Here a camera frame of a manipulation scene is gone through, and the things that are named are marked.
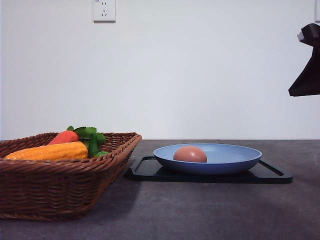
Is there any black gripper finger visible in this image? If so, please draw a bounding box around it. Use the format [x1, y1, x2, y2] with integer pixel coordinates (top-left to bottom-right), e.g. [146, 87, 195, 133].
[288, 23, 320, 97]

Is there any blue round plate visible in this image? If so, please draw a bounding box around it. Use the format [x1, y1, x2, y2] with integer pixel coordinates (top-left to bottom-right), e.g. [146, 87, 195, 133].
[153, 143, 262, 176]

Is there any brown egg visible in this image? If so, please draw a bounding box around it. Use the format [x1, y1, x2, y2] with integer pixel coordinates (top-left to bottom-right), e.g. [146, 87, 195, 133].
[173, 145, 207, 163]

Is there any brown wicker basket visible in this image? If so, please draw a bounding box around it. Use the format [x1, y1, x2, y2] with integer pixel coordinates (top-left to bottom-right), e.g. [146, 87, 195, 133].
[0, 132, 142, 221]

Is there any black rectangular tray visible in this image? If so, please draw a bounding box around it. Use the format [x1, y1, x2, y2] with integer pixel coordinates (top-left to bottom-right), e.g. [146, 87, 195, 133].
[125, 156, 293, 184]

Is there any green leafy toy vegetable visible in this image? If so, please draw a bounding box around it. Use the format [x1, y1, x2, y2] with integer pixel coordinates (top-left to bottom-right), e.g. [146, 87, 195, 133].
[66, 125, 109, 158]

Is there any yellow toy corn cob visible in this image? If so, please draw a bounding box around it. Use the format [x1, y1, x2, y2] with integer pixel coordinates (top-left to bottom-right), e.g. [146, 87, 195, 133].
[5, 141, 88, 161]

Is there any orange toy carrot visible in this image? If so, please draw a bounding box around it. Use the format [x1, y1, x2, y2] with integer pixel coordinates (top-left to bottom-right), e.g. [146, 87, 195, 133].
[48, 130, 79, 146]

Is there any white wall plate right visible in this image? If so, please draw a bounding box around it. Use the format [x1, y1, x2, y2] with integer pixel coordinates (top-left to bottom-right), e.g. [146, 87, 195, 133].
[315, 0, 320, 21]

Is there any white wall power socket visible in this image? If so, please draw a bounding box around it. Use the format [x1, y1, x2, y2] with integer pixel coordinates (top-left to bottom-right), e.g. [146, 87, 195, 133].
[92, 0, 116, 24]

